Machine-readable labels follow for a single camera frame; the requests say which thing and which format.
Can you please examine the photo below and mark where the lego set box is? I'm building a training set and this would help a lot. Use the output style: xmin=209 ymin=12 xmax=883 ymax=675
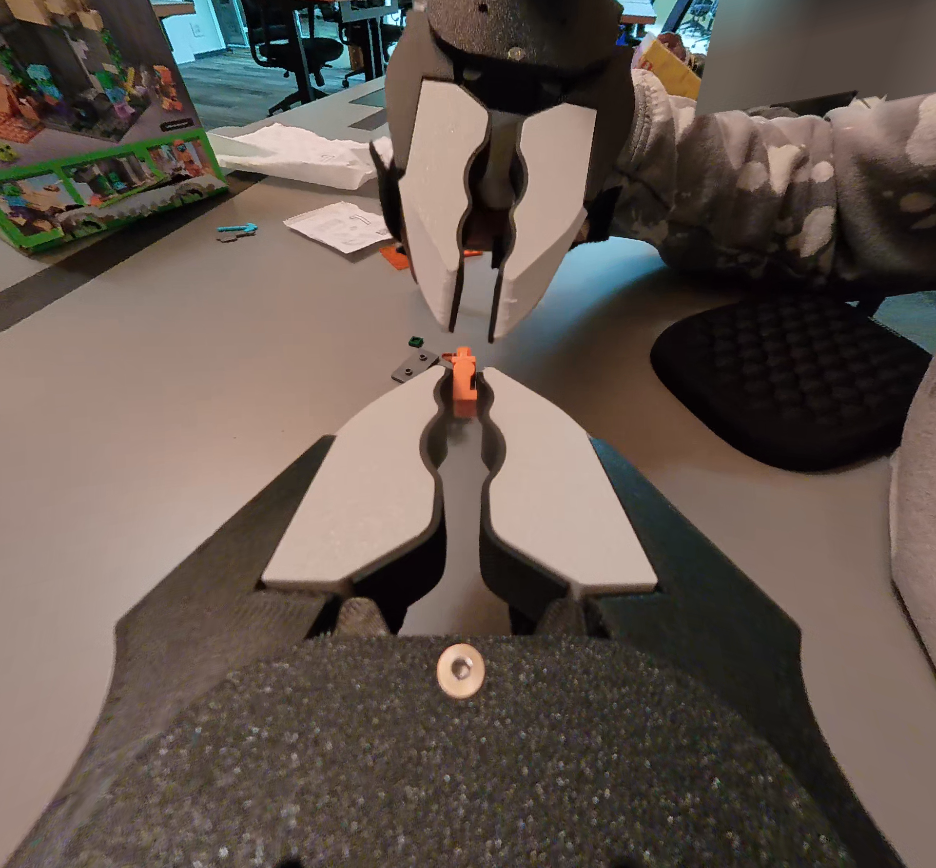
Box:
xmin=0 ymin=0 xmax=229 ymax=253

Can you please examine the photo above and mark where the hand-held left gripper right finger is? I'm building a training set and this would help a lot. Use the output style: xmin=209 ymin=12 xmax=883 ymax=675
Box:
xmin=477 ymin=368 xmax=661 ymax=598

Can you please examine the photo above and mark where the white paper bag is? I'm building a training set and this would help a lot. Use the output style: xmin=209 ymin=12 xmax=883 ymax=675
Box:
xmin=212 ymin=122 xmax=378 ymax=191
xmin=283 ymin=200 xmax=393 ymax=257

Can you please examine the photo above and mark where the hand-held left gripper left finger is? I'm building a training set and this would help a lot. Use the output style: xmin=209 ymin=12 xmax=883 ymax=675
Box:
xmin=261 ymin=366 xmax=449 ymax=595

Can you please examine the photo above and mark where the orange teal lego figure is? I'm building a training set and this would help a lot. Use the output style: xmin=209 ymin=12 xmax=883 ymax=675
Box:
xmin=441 ymin=346 xmax=484 ymax=420

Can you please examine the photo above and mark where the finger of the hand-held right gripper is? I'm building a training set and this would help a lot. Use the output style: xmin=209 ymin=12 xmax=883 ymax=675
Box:
xmin=398 ymin=77 xmax=489 ymax=334
xmin=488 ymin=104 xmax=599 ymax=343

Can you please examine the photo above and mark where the flat white paper bag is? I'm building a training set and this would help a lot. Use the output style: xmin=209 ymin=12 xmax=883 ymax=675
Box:
xmin=283 ymin=200 xmax=393 ymax=257

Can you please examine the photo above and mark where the grey two-hole lego plate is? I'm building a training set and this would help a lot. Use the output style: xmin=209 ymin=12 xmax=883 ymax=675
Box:
xmin=390 ymin=349 xmax=440 ymax=385

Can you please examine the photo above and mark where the black wrist rest pad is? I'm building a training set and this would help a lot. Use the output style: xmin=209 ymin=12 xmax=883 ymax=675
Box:
xmin=649 ymin=292 xmax=934 ymax=473

